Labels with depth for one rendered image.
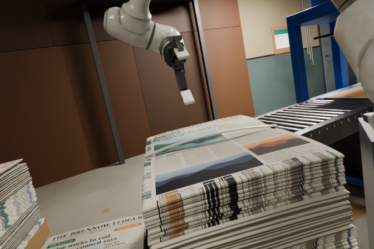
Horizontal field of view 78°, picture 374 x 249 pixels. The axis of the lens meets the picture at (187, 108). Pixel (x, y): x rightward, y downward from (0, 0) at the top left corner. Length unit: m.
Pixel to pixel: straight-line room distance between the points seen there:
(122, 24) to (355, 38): 0.65
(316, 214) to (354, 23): 0.28
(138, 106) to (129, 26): 3.30
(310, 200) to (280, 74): 5.62
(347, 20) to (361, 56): 0.06
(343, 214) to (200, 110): 4.18
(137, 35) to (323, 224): 0.72
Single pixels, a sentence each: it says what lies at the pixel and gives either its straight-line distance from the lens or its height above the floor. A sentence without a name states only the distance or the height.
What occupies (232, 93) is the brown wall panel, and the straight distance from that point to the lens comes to 4.91.
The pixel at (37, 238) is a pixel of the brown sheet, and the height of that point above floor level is 0.86.
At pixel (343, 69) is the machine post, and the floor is 0.96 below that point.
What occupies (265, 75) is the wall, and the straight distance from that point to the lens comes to 5.62.
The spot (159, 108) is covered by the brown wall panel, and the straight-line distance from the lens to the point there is 4.18.
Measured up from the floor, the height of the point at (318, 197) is 1.01.
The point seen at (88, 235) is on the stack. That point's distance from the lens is 0.77.
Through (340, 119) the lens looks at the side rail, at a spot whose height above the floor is 0.80.
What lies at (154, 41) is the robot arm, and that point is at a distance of 0.86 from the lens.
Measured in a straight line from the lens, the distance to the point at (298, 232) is 0.39.
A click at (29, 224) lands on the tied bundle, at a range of 0.78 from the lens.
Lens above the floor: 1.21
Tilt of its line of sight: 8 degrees down
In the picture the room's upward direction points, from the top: 11 degrees counter-clockwise
